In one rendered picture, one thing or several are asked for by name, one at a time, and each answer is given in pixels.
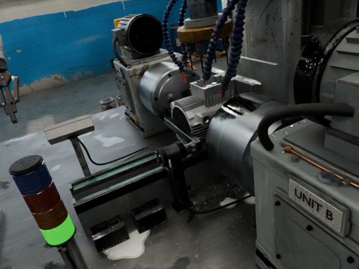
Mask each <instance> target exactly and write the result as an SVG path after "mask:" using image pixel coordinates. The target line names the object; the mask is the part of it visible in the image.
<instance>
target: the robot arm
mask: <svg viewBox="0 0 359 269"><path fill-rule="evenodd" d="M11 80H12V81H13V91H14V99H13V97H12V94H11V91H10V88H9V85H10V82H11ZM19 82H20V79H19V77H18V76H12V75H11V74H10V73H9V70H8V68H7V60H6V56H5V52H4V50H3V41H2V38H1V35H0V101H1V103H0V107H3V109H4V112H5V114H6V115H9V117H10V120H11V122H12V123H13V124H15V123H17V122H18V121H17V118H16V116H15V113H17V109H16V106H15V104H16V103H18V102H19ZM2 88H5V91H6V94H7V97H8V99H9V104H7V103H6V100H5V98H4V95H3V90H2Z"/></svg>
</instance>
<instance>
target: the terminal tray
mask: <svg viewBox="0 0 359 269"><path fill-rule="evenodd" d="M222 77H223V76H222V75H219V74H217V75H214V76H211V77H210V79H209V80H207V81H206V83H205V84H203V79H201V80H198V81H195V82H192V83H190V88H191V93H192V95H197V96H199V97H200V98H201V99H202V100H203V101H204V105H205V107H206V108H210V106H211V107H213V106H216V104H218V105H219V103H221V104H222V102H224V103H225V101H228V100H229V99H231V97H232V96H234V95H235V84H234V79H231V81H230V82H229V84H228V89H227V90H226V91H225V94H224V97H223V100H221V88H220V87H221V82H222V80H221V78H222Z"/></svg>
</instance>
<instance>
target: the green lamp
mask: <svg viewBox="0 0 359 269"><path fill-rule="evenodd" d="M40 230H41V229H40ZM74 231H75V228H74V225H73V222H72V220H71V218H70V216H69V214H68V217H67V218H66V220H65V221H64V222H63V223H62V224H61V225H59V226H58V227H56V228H53V229H51V230H41V232H42V234H43V236H44V238H45V239H46V241H47V243H48V244H50V245H58V244H61V243H63V242H65V241H67V240H68V239H69V238H70V237H71V236H72V235H73V233H74Z"/></svg>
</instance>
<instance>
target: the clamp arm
mask: <svg viewBox="0 0 359 269"><path fill-rule="evenodd" d="M164 120H165V125H167V126H168V127H169V128H171V129H172V130H173V131H174V132H175V133H177V134H178V135H179V136H180V137H181V138H183V139H184V140H185V141H186V142H187V143H191V144H193V143H194V144H193V145H192V146H193V147H194V146H195V147H194V148H193V149H196V150H197V151H199V150H201V149H202V142H201V140H200V139H198V138H197V137H196V136H194V135H193V133H192V132H189V131H188V130H186V129H185V128H183V127H182V126H181V125H179V124H178V123H177V122H175V121H174V120H173V118H170V117H169V116H166V117H164Z"/></svg>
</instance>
